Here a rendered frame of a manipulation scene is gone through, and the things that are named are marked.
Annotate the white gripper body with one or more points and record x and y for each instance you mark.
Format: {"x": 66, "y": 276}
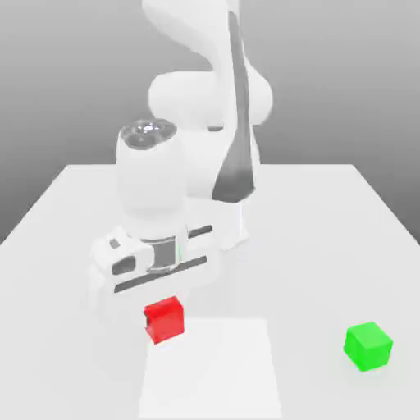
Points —
{"x": 164, "y": 287}

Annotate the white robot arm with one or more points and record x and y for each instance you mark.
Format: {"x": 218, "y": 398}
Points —
{"x": 164, "y": 183}

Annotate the small red cube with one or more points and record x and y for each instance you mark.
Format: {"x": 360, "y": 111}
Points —
{"x": 165, "y": 320}

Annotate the small green cube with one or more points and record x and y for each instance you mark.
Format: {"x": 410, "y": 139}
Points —
{"x": 367, "y": 347}

